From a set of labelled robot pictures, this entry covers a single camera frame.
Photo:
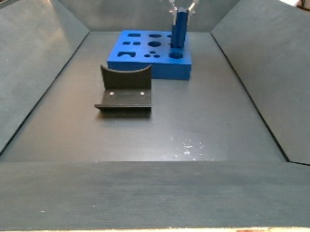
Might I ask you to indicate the black curved holder stand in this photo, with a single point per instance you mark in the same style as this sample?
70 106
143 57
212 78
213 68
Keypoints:
126 89

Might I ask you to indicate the blue foam shape board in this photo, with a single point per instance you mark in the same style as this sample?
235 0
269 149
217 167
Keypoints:
147 48

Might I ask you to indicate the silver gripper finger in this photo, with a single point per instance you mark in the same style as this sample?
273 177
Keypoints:
172 10
192 6

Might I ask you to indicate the blue star prism block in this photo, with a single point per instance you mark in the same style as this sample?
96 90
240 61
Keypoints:
179 28

